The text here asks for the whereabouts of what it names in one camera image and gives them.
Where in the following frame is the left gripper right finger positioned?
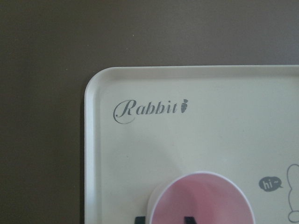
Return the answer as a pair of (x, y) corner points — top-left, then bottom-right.
(184, 217), (196, 224)

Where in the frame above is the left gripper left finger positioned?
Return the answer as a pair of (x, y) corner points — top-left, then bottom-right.
(134, 216), (147, 224)

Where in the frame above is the pink cup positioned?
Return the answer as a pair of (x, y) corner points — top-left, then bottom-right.
(146, 171), (256, 224)

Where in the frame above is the cream rabbit tray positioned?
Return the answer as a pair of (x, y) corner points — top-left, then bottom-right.
(84, 65), (299, 224)

